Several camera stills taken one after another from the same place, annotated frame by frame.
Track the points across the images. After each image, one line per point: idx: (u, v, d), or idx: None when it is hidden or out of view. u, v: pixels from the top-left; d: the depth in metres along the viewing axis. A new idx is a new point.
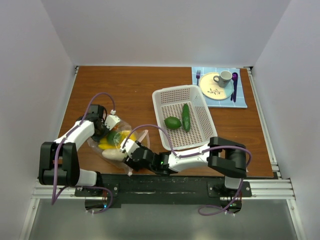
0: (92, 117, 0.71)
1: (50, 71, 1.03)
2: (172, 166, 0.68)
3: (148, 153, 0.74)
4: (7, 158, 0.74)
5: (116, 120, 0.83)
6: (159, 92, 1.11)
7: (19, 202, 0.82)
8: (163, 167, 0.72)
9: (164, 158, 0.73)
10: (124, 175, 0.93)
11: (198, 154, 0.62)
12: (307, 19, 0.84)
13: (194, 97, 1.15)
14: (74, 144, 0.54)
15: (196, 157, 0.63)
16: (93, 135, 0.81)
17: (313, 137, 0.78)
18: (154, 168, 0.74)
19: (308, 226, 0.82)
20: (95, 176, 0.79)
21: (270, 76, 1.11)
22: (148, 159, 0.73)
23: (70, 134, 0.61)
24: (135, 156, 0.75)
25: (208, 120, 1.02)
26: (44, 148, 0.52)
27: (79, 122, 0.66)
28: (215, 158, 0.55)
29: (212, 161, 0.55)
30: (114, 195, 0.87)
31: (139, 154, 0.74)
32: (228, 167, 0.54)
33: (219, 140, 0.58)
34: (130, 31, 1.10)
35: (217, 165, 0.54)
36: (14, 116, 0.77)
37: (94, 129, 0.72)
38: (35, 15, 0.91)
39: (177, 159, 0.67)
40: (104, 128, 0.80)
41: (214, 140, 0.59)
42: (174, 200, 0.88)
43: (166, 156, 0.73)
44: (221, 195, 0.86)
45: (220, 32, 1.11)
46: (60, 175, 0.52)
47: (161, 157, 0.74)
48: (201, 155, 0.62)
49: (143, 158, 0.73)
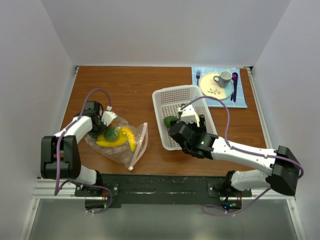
0: (88, 113, 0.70)
1: (50, 71, 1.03)
2: (216, 152, 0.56)
3: (185, 128, 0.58)
4: (7, 157, 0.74)
5: (113, 116, 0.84)
6: (159, 92, 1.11)
7: (19, 201, 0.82)
8: (203, 147, 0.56)
9: (205, 137, 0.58)
10: (124, 175, 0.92)
11: (260, 156, 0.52)
12: (307, 19, 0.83)
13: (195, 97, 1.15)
14: (74, 137, 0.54)
15: (255, 157, 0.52)
16: (91, 132, 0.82)
17: (314, 137, 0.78)
18: (190, 147, 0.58)
19: (308, 226, 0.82)
20: (95, 175, 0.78)
21: (271, 75, 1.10)
22: (184, 134, 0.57)
23: (69, 127, 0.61)
24: (171, 130, 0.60)
25: (209, 120, 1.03)
26: (44, 142, 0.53)
27: (77, 118, 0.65)
28: (279, 167, 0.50)
29: (275, 171, 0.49)
30: (114, 195, 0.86)
31: (176, 128, 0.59)
32: (287, 181, 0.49)
33: (286, 151, 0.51)
34: (130, 31, 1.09)
35: (281, 175, 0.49)
36: (15, 115, 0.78)
37: (92, 124, 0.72)
38: (35, 15, 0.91)
39: (227, 148, 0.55)
40: (100, 124, 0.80)
41: (281, 149, 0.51)
42: (174, 200, 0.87)
43: (208, 135, 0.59)
44: (221, 195, 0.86)
45: (220, 32, 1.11)
46: (62, 167, 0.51)
47: (200, 137, 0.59)
48: (264, 159, 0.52)
49: (178, 133, 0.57)
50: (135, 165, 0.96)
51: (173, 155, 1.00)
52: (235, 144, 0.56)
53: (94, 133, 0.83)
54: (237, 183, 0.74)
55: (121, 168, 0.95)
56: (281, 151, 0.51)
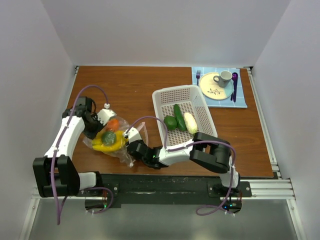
0: (80, 108, 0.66)
1: (50, 71, 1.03)
2: (162, 159, 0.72)
3: (141, 146, 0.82)
4: (7, 158, 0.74)
5: (110, 115, 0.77)
6: (159, 92, 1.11)
7: (19, 202, 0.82)
8: (155, 160, 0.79)
9: (156, 152, 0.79)
10: (126, 175, 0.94)
11: (182, 148, 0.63)
12: (307, 18, 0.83)
13: (195, 96, 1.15)
14: (67, 157, 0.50)
15: (181, 150, 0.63)
16: (86, 132, 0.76)
17: (313, 137, 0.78)
18: (147, 161, 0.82)
19: (308, 227, 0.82)
20: (95, 177, 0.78)
21: (270, 75, 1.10)
22: (140, 152, 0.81)
23: (60, 142, 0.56)
24: (130, 149, 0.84)
25: (208, 119, 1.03)
26: (36, 166, 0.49)
27: (66, 122, 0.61)
28: (196, 151, 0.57)
29: (193, 154, 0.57)
30: (114, 195, 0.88)
31: (133, 147, 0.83)
32: (207, 160, 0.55)
33: (202, 136, 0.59)
34: (129, 31, 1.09)
35: (197, 157, 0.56)
36: (15, 115, 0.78)
37: (84, 121, 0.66)
38: (35, 15, 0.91)
39: (166, 152, 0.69)
40: (95, 122, 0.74)
41: (197, 135, 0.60)
42: (174, 200, 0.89)
43: (158, 150, 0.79)
44: (221, 195, 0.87)
45: (220, 32, 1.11)
46: (59, 186, 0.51)
47: (153, 152, 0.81)
48: (186, 149, 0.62)
49: (136, 151, 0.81)
50: (135, 165, 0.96)
51: None
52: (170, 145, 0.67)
53: (90, 133, 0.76)
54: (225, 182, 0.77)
55: (121, 168, 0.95)
56: (197, 137, 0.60)
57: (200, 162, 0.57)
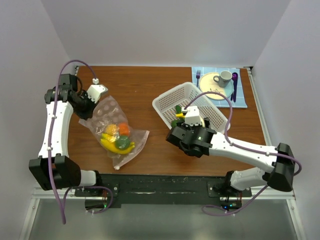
0: (64, 87, 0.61)
1: (50, 71, 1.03)
2: (215, 148, 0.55)
3: (177, 129, 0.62)
4: (6, 158, 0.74)
5: (99, 90, 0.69)
6: (157, 100, 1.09)
7: (18, 202, 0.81)
8: (196, 142, 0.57)
9: (200, 133, 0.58)
10: (124, 175, 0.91)
11: (262, 153, 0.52)
12: (307, 17, 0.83)
13: (190, 93, 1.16)
14: (62, 157, 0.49)
15: (257, 154, 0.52)
16: (79, 112, 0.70)
17: (313, 137, 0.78)
18: (187, 146, 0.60)
19: (309, 227, 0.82)
20: (95, 175, 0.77)
21: (270, 75, 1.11)
22: (177, 135, 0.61)
23: (52, 138, 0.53)
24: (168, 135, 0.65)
25: (217, 113, 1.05)
26: (33, 167, 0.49)
27: (52, 112, 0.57)
28: (280, 165, 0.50)
29: (278, 169, 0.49)
30: (114, 195, 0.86)
31: (170, 131, 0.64)
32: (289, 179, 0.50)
33: (286, 149, 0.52)
34: (130, 31, 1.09)
35: (283, 173, 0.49)
36: (14, 115, 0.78)
37: (71, 102, 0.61)
38: (35, 15, 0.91)
39: (225, 144, 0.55)
40: (85, 101, 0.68)
41: (281, 146, 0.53)
42: (174, 200, 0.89)
43: (203, 130, 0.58)
44: (221, 195, 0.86)
45: (220, 32, 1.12)
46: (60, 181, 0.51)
47: (194, 134, 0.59)
48: (265, 156, 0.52)
49: (172, 134, 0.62)
50: (135, 165, 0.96)
51: (175, 154, 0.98)
52: (235, 141, 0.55)
53: (83, 114, 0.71)
54: (237, 183, 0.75)
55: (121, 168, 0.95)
56: (281, 149, 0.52)
57: (276, 176, 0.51)
